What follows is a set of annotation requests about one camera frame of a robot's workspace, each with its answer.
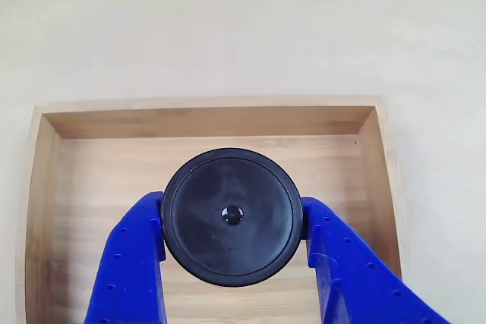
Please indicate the black cylinder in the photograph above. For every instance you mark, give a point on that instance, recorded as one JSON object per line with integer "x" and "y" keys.
{"x": 231, "y": 217}

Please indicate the wooden box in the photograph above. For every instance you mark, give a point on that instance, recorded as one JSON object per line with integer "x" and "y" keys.
{"x": 95, "y": 172}

